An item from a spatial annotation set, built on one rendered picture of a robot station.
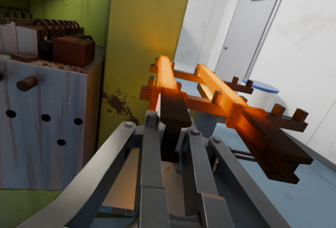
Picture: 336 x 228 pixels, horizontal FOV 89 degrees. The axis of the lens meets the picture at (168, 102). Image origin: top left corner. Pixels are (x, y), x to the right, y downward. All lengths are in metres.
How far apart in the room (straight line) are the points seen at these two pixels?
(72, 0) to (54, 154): 0.73
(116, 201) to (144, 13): 0.57
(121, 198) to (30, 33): 0.48
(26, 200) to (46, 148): 0.25
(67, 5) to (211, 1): 4.08
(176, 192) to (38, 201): 0.54
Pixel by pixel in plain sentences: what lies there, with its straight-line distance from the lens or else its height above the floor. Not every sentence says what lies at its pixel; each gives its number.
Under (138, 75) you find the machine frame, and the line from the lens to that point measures 0.70.
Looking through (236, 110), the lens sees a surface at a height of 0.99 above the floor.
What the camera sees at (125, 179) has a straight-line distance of 0.46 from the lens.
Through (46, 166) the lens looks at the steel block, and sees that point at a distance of 0.71.
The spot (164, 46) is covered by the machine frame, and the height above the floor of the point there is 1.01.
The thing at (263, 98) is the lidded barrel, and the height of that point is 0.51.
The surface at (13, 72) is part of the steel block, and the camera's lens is 0.58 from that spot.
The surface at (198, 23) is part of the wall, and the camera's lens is 4.71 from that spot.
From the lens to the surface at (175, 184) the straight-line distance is 0.48.
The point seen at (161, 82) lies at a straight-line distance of 0.27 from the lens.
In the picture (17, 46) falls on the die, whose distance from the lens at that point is 0.63.
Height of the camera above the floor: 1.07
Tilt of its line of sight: 22 degrees down
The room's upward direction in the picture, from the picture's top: 14 degrees clockwise
